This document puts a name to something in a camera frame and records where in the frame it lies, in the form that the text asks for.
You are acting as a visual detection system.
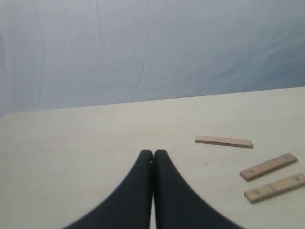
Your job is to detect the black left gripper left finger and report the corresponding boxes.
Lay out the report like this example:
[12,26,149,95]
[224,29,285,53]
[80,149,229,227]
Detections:
[66,150,153,229]

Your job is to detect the grey backdrop cloth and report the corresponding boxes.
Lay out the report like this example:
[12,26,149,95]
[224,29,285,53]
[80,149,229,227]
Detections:
[0,0,305,115]

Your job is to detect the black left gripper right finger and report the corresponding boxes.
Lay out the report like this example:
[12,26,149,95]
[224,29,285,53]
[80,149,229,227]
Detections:
[153,149,241,229]

